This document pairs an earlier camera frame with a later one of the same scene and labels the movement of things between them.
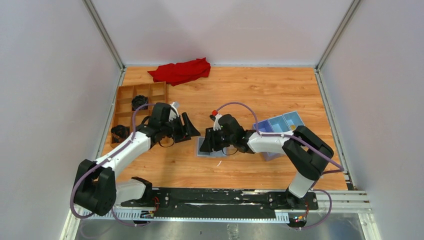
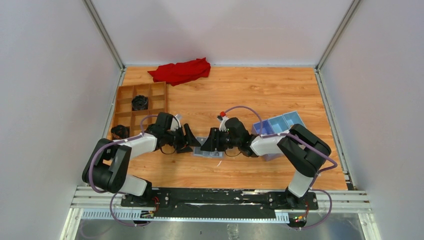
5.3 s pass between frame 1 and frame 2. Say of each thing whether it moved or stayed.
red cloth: stayed
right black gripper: stayed
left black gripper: moved
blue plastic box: stayed
